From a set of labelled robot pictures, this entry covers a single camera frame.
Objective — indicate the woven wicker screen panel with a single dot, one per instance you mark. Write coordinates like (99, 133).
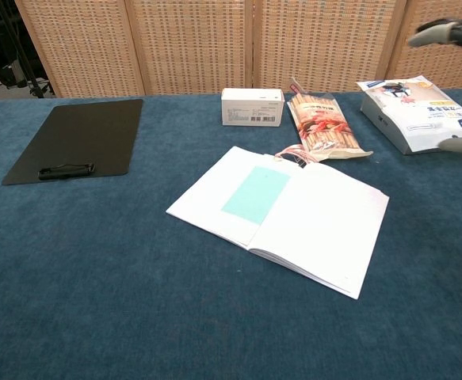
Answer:
(84, 43)
(440, 63)
(191, 43)
(325, 39)

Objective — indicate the black metal clipboard clip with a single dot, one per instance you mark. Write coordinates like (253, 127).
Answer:
(66, 171)

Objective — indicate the blue velvet tablecloth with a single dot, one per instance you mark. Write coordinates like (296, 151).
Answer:
(96, 277)

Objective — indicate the white cardboard box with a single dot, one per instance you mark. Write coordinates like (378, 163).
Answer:
(250, 107)

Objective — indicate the black clipboard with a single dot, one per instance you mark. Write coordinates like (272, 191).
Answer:
(84, 134)

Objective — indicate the black tripod stand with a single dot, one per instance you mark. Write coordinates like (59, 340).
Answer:
(26, 59)

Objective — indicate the open lined notebook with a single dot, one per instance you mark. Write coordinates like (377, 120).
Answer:
(325, 237)

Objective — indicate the light blue bookmark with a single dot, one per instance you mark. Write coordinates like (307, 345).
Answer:
(254, 194)

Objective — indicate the bamboo chopsticks plastic bag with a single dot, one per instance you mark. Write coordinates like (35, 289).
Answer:
(325, 126)

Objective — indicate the white blue plastic package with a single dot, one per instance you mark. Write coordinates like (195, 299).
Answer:
(421, 115)

